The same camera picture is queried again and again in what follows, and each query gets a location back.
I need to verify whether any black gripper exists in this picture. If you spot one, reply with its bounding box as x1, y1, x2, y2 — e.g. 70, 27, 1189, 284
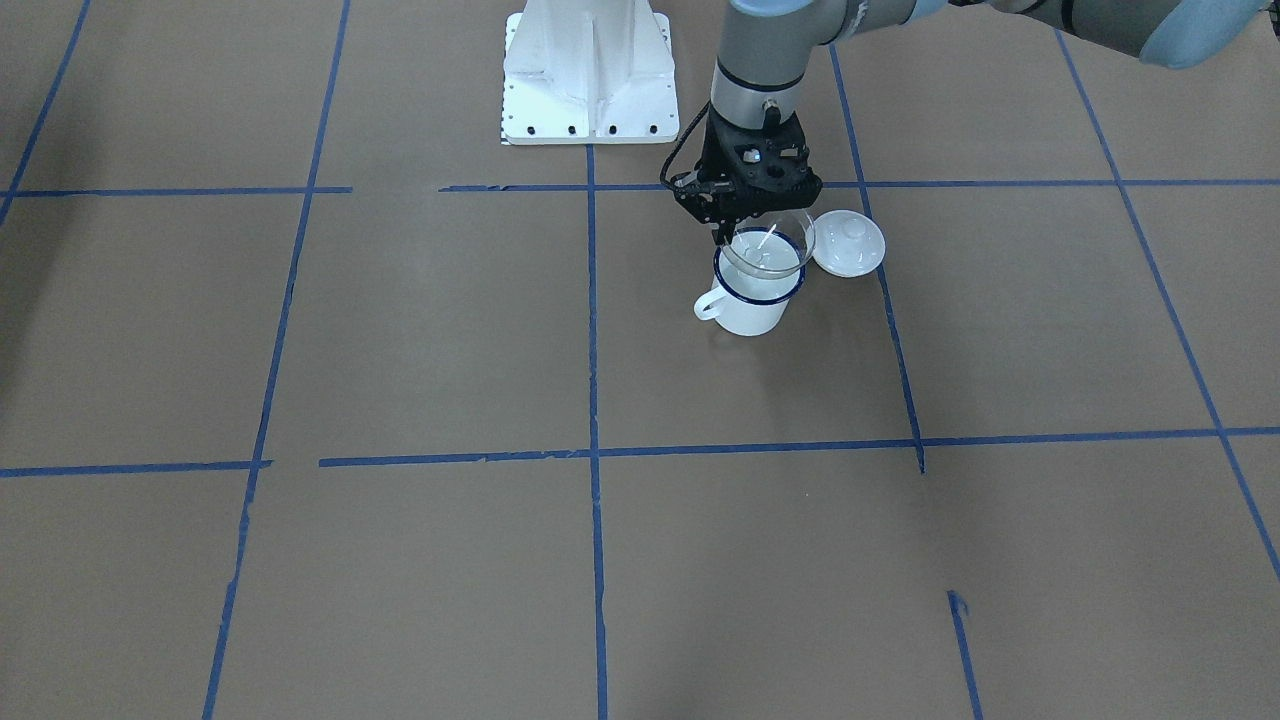
672, 105, 823, 249

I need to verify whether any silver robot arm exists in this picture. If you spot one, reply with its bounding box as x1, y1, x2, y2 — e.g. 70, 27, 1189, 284
660, 1, 1276, 247

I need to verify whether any white enamel mug blue rim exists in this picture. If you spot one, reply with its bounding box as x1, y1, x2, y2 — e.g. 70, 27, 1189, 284
692, 247, 806, 337

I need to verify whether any white ceramic lid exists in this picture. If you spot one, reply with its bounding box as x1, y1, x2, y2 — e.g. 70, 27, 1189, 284
812, 209, 887, 278

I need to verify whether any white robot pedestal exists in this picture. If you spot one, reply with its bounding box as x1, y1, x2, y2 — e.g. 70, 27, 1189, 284
500, 1, 681, 146

